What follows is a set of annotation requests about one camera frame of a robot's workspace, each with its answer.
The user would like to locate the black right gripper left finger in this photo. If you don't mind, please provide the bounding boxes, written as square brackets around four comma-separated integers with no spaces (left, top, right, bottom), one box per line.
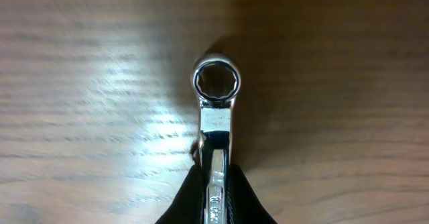
[156,142,204,224]

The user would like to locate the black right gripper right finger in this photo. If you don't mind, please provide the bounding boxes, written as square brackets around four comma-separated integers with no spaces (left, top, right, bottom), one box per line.
[227,165,277,224]

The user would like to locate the silver combination wrench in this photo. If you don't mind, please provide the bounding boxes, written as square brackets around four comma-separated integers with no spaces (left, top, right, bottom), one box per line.
[192,53,241,224]

